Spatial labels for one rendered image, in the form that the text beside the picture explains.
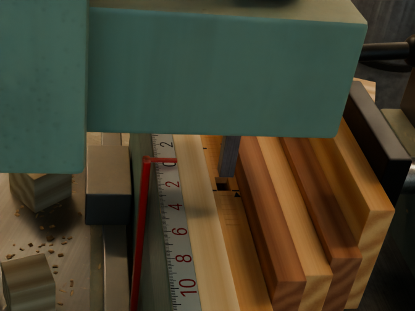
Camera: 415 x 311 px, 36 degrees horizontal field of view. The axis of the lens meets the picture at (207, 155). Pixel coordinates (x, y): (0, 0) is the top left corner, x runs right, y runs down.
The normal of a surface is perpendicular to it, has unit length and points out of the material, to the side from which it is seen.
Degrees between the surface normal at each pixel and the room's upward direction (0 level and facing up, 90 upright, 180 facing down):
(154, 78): 90
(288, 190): 0
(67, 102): 90
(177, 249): 0
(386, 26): 90
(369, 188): 0
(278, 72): 90
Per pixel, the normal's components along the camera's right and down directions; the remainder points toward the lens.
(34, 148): 0.14, 0.59
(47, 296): 0.43, 0.57
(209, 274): 0.12, -0.81
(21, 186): -0.67, 0.36
